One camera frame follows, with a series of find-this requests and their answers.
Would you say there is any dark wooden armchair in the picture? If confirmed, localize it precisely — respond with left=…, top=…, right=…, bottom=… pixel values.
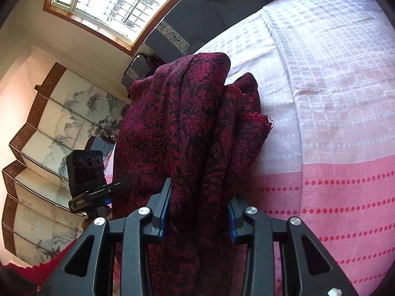
left=121, top=52, right=161, bottom=90

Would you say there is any wooden framed barred window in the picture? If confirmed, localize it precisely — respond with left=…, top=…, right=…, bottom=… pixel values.
left=43, top=0, right=213, bottom=53

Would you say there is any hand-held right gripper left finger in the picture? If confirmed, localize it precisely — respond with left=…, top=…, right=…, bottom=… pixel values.
left=37, top=177, right=172, bottom=296

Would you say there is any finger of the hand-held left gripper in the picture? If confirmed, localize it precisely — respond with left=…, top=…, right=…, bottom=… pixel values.
left=106, top=175, right=132, bottom=193

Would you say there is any dark red floral sweater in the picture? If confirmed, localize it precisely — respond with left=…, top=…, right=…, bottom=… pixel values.
left=112, top=52, right=274, bottom=296

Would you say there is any pink and white checked bedsheet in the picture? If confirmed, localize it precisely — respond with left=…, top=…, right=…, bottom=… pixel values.
left=105, top=0, right=395, bottom=296

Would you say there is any plain grey-blue cushion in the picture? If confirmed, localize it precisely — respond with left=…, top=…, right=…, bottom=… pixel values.
left=211, top=0, right=266, bottom=30

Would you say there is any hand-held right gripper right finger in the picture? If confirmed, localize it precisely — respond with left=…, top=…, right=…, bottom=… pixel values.
left=228, top=196, right=360, bottom=296

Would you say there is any grey-blue sofa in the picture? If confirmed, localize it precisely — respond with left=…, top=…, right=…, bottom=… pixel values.
left=143, top=0, right=309, bottom=65

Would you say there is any painted folding screen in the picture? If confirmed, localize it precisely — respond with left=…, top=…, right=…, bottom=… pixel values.
left=1, top=62, right=132, bottom=267

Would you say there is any red cloth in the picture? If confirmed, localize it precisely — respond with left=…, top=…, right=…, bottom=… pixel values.
left=0, top=237, right=81, bottom=296

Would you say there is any wooden chair with blue cushion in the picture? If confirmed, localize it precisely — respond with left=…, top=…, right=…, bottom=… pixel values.
left=85, top=136, right=118, bottom=161

